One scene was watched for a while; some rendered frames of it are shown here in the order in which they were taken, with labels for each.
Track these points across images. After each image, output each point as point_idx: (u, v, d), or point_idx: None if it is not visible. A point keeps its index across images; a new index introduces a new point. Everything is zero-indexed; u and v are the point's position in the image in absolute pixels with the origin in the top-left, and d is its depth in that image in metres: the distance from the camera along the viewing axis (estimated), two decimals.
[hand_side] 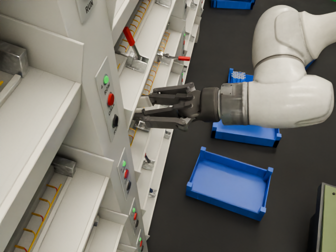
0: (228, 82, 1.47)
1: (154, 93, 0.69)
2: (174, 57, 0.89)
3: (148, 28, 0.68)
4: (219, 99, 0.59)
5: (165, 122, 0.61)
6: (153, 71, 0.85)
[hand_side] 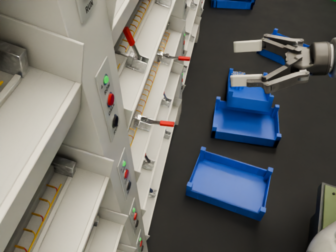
0: (228, 82, 1.47)
1: (266, 88, 0.65)
2: (174, 57, 0.89)
3: (148, 28, 0.68)
4: None
5: (284, 44, 0.74)
6: (153, 71, 0.85)
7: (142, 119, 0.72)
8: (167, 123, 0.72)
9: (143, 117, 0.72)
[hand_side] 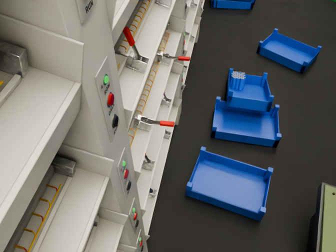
0: (228, 82, 1.47)
1: None
2: (174, 57, 0.89)
3: (148, 28, 0.68)
4: None
5: None
6: (153, 71, 0.85)
7: (142, 119, 0.72)
8: (167, 123, 0.72)
9: (143, 117, 0.72)
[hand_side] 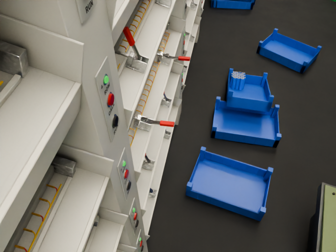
0: (228, 82, 1.47)
1: None
2: (174, 57, 0.89)
3: (148, 28, 0.68)
4: None
5: None
6: (153, 71, 0.85)
7: (142, 119, 0.72)
8: (167, 123, 0.72)
9: (143, 117, 0.72)
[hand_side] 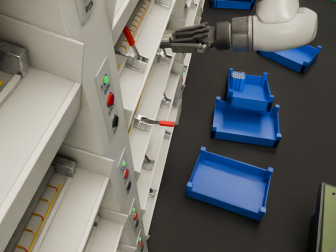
0: (228, 82, 1.47)
1: (174, 48, 0.83)
2: (163, 51, 0.88)
3: (148, 28, 0.68)
4: None
5: None
6: None
7: (142, 119, 0.72)
8: (167, 123, 0.72)
9: (143, 117, 0.72)
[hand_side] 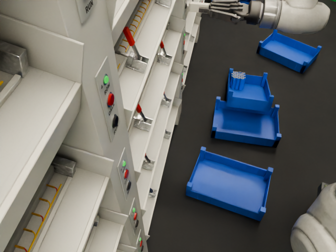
0: (228, 82, 1.47)
1: (211, 14, 0.98)
2: (163, 51, 0.88)
3: (148, 28, 0.68)
4: None
5: None
6: None
7: (134, 119, 0.73)
8: None
9: (136, 117, 0.73)
